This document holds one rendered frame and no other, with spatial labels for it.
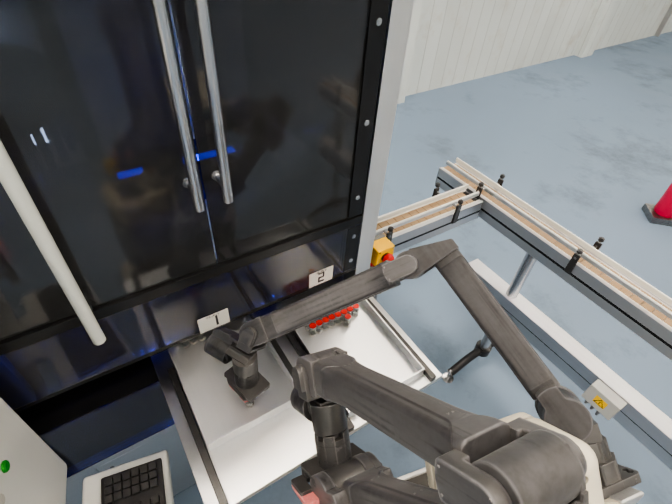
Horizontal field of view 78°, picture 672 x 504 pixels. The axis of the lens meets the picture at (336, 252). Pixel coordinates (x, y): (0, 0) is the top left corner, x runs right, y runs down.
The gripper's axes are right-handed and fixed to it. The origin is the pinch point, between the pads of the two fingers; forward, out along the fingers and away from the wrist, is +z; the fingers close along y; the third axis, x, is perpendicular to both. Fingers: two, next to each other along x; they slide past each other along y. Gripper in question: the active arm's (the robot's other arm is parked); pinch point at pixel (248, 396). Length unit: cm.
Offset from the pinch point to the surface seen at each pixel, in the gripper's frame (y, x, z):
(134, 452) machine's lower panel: 26, 27, 38
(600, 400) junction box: -78, -105, 38
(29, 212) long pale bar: 21, 22, -60
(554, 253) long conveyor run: -35, -118, -1
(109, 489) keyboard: 8.7, 35.2, 10.4
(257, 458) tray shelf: -12.3, 7.3, 4.3
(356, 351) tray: -9.4, -32.9, 3.8
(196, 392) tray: 12.6, 7.9, 5.0
